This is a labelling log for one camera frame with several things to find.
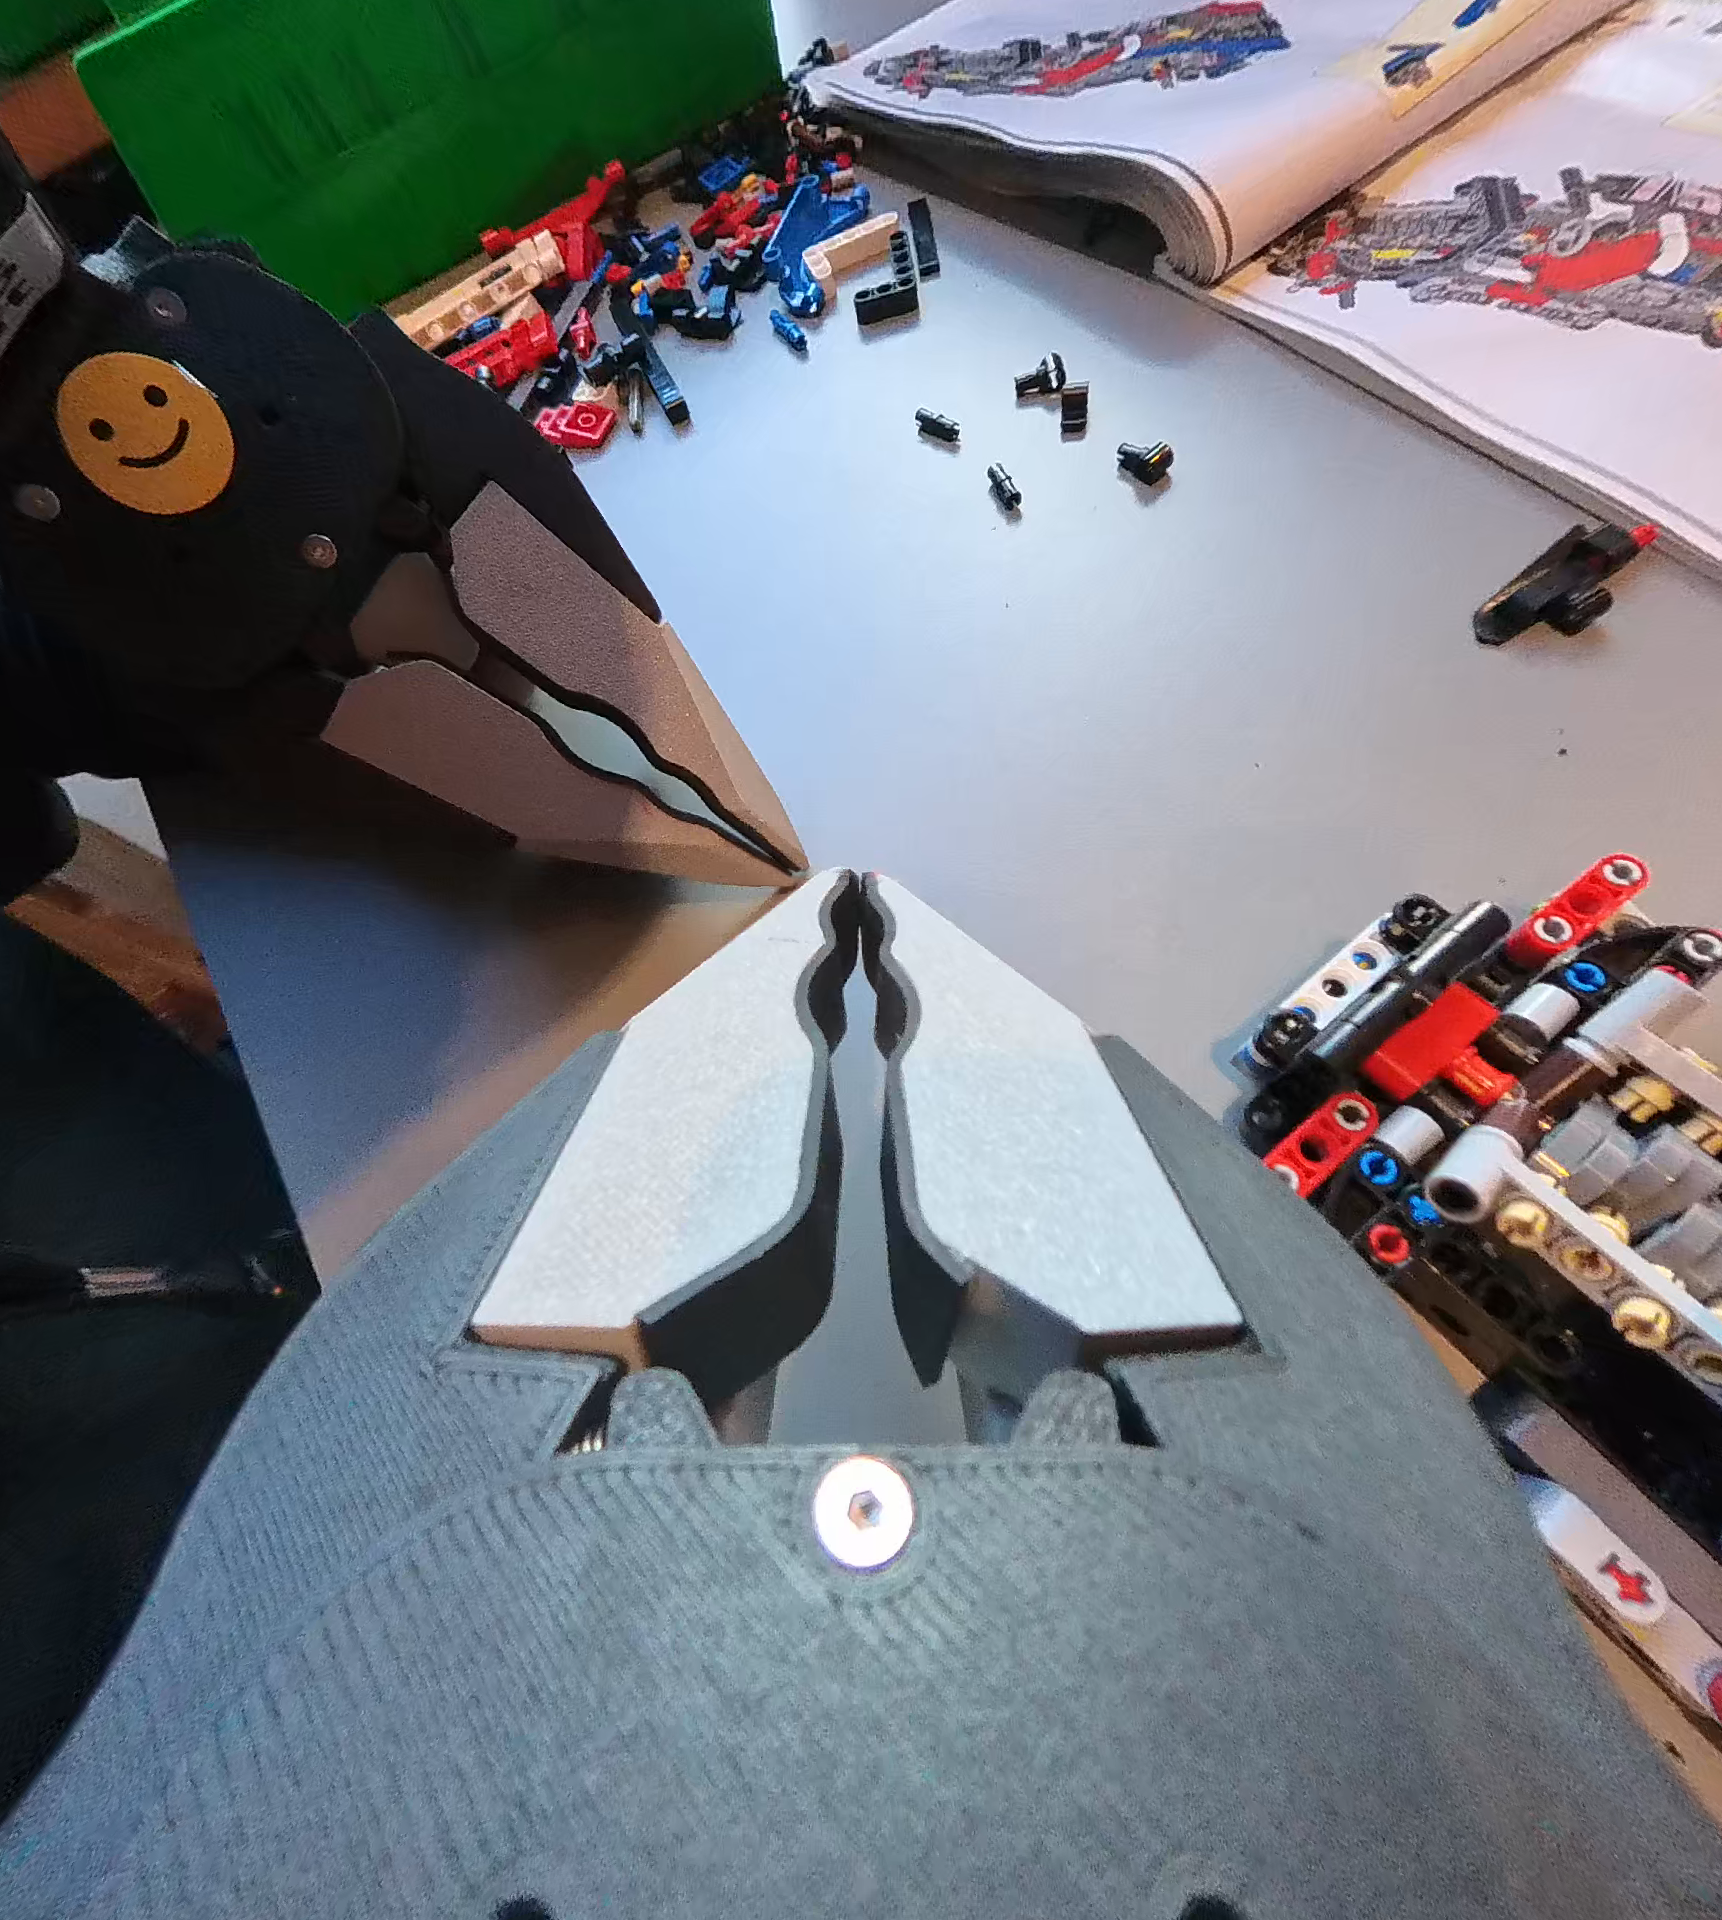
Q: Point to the grey desk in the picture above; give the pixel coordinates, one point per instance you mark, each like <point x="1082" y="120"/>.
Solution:
<point x="1177" y="721"/>

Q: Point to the black toothed rack piece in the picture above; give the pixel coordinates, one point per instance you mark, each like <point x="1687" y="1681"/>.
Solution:
<point x="659" y="390"/>

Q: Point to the pile of mixed toy bricks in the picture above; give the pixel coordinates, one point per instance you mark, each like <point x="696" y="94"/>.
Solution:
<point x="577" y="331"/>

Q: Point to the toy brick car model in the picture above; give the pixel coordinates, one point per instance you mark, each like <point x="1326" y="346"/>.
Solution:
<point x="1551" y="1171"/>

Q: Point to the blue curved brick piece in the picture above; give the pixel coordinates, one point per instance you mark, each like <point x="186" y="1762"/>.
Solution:
<point x="809" y="219"/>

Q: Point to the tan angled brick beam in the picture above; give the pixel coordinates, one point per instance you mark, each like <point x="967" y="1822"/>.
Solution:
<point x="854" y="249"/>

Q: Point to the cluster of black connector pieces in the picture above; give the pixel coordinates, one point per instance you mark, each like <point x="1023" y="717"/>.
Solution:
<point x="1142" y="462"/>

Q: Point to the black hinged brick piece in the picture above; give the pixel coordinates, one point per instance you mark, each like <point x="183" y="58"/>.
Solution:
<point x="1536" y="578"/>

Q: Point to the open instruction book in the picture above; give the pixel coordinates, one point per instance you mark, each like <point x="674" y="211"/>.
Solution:
<point x="1477" y="224"/>

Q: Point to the blue brick pin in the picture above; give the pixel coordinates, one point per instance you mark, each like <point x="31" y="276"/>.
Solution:
<point x="789" y="331"/>

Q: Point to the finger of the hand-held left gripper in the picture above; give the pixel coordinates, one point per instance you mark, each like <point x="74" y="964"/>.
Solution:
<point x="471" y="750"/>
<point x="577" y="601"/>

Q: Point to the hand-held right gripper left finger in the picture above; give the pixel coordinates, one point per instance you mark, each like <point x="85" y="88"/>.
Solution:
<point x="681" y="1171"/>

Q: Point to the wooden frame beam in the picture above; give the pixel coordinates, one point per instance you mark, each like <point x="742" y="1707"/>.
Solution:
<point x="127" y="931"/>

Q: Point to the green plastic bin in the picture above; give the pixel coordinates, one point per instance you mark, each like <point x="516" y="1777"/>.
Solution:
<point x="426" y="134"/>

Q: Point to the black angled brick beam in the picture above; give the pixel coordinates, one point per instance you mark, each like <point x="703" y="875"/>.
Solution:
<point x="890" y="293"/>

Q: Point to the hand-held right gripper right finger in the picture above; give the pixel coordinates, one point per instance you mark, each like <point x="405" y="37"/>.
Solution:
<point x="1056" y="1171"/>

